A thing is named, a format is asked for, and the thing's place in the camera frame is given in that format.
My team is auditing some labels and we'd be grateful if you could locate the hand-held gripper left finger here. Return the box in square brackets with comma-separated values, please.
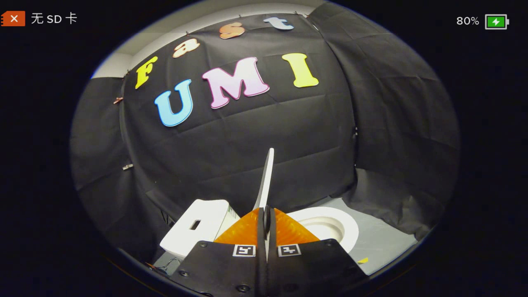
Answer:
[169, 206, 269, 297]

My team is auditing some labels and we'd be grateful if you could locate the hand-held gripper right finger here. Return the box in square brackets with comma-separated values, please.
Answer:
[266, 206, 370, 297]

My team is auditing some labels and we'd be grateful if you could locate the white toilet lid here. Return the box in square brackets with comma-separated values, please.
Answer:
[253, 147, 275, 212]

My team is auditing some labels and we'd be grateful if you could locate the white toilet tank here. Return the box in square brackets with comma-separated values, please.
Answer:
[160, 199, 241, 261]

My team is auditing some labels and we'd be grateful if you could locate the black backdrop cloth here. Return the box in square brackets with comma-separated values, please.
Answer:
[69, 3, 461, 264]

